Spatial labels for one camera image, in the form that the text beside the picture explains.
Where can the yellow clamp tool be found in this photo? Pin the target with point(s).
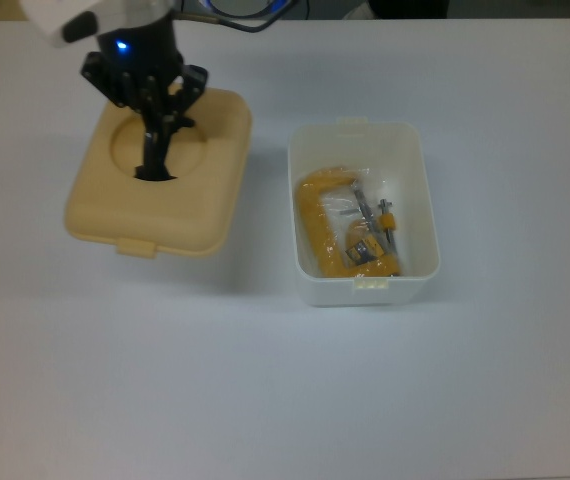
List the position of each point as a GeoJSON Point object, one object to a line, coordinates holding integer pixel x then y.
{"type": "Point", "coordinates": [310, 220]}

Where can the round blue-rimmed robot base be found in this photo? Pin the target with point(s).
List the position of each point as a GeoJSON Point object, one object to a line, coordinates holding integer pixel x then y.
{"type": "Point", "coordinates": [245, 6]}

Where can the clear plastic bag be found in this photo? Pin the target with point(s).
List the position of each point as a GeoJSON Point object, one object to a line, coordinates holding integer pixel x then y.
{"type": "Point", "coordinates": [340, 205]}

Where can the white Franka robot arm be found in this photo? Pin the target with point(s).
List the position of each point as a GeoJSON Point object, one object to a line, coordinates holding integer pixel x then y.
{"type": "Point", "coordinates": [45, 17]}

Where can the tan plastic case lid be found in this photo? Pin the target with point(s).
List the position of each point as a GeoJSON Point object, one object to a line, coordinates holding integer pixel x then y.
{"type": "Point", "coordinates": [165, 215]}

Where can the white plastic tool case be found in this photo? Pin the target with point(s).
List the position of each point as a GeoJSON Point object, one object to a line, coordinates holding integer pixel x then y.
{"type": "Point", "coordinates": [365, 292]}

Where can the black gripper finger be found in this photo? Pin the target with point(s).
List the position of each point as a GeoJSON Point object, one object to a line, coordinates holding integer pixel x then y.
{"type": "Point", "coordinates": [115, 90]}
{"type": "Point", "coordinates": [192, 87]}

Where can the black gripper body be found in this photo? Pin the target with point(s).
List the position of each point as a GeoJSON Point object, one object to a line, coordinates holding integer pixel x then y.
{"type": "Point", "coordinates": [145, 50]}

